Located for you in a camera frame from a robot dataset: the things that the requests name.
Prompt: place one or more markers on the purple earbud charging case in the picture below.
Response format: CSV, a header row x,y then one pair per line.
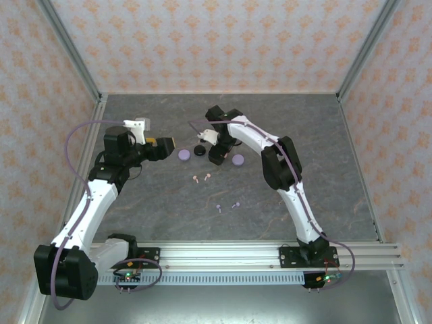
x,y
238,159
184,154

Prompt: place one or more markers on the black earbud charging case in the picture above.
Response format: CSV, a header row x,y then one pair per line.
x,y
200,150

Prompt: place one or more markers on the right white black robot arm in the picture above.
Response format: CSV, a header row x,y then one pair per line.
x,y
300,209

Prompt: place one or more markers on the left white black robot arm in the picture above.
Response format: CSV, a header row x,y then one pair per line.
x,y
94,202

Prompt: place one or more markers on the small circuit board with LEDs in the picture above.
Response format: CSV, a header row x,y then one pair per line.
x,y
128,277
325,278

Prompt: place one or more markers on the grey metal front plate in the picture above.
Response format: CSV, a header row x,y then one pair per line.
x,y
219,307

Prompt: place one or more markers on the aluminium table side rail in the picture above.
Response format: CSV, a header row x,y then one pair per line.
x,y
97,114
352,135

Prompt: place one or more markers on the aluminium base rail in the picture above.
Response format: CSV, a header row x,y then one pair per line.
x,y
219,256

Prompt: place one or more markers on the aluminium frame post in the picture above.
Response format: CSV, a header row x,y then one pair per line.
x,y
369,47
70,47

